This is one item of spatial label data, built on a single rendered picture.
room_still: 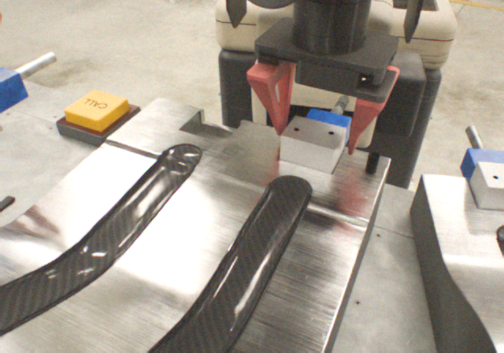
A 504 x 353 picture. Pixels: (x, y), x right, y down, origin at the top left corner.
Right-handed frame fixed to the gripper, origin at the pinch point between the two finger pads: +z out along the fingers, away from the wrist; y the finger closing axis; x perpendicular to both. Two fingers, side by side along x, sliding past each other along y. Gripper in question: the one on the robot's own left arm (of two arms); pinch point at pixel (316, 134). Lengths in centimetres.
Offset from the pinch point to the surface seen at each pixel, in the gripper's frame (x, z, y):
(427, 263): -2.8, 8.7, 12.4
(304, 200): -6.7, 2.0, 1.5
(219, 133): 1.1, 4.0, -11.1
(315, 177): -3.8, 1.8, 1.4
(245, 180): -6.8, 1.8, -4.0
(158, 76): 139, 89, -132
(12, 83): -9.1, -3.2, -27.1
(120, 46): 162, 89, -177
